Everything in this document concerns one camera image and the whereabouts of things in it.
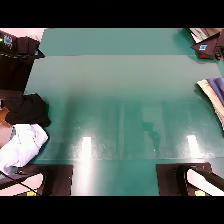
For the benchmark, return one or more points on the black T-shirt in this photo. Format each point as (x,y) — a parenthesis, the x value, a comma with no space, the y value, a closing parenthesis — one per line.
(27,110)

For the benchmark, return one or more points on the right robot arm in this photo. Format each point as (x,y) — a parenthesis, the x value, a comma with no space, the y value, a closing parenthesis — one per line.
(166,180)

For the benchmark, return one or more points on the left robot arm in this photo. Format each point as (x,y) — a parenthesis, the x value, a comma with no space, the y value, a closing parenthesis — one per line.
(58,180)

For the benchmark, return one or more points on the white garment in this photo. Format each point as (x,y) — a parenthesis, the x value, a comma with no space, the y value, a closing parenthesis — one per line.
(23,146)

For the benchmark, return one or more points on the beige garment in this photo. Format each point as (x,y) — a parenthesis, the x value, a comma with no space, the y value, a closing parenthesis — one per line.
(209,94)

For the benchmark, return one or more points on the purple garment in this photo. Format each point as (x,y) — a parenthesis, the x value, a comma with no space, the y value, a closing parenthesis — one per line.
(218,87)

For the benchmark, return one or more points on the dark red garment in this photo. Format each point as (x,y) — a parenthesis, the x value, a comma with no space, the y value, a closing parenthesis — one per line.
(216,44)

